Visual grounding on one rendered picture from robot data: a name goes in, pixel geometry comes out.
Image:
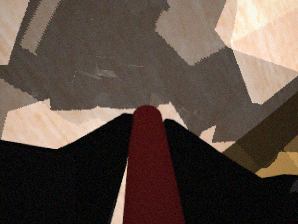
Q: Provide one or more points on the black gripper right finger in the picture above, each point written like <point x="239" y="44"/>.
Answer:
<point x="215" y="190"/>

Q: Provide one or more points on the dark red peg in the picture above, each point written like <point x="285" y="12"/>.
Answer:
<point x="151" y="193"/>

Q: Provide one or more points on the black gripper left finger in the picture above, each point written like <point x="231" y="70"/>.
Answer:
<point x="75" y="184"/>

